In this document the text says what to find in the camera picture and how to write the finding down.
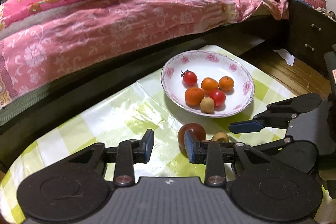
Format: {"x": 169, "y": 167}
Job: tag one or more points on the brown longan fruit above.
{"x": 221, "y": 137}
{"x": 207, "y": 105}

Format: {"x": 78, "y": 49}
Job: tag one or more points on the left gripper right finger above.
{"x": 208, "y": 153}

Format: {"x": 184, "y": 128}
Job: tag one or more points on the green checkered tablecloth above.
{"x": 127, "y": 115}

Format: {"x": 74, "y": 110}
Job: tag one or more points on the pink basket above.
{"x": 316, "y": 3}

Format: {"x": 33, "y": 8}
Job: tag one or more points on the white floral plate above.
{"x": 213, "y": 65}

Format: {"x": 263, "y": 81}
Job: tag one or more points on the orange tangerine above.
{"x": 208, "y": 85}
{"x": 194, "y": 96}
{"x": 226, "y": 84}

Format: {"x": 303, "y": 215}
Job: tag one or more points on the white paper on floor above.
{"x": 288, "y": 57}

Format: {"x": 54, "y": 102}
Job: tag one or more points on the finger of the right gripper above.
{"x": 270, "y": 147}
{"x": 260, "y": 121}

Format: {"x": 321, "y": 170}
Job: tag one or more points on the pink floral bed sheet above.
{"x": 51, "y": 44}

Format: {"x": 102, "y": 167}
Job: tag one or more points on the red cherry tomato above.
{"x": 189, "y": 78}
{"x": 218, "y": 97}

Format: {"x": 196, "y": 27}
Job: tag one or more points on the dark bed frame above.
{"x": 39, "y": 111}

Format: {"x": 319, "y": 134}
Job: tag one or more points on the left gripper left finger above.
{"x": 129, "y": 153}

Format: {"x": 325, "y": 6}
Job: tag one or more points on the dark nightstand with drawers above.
{"x": 312, "y": 35}

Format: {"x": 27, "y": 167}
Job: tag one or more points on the dark purple tomato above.
{"x": 189, "y": 132}

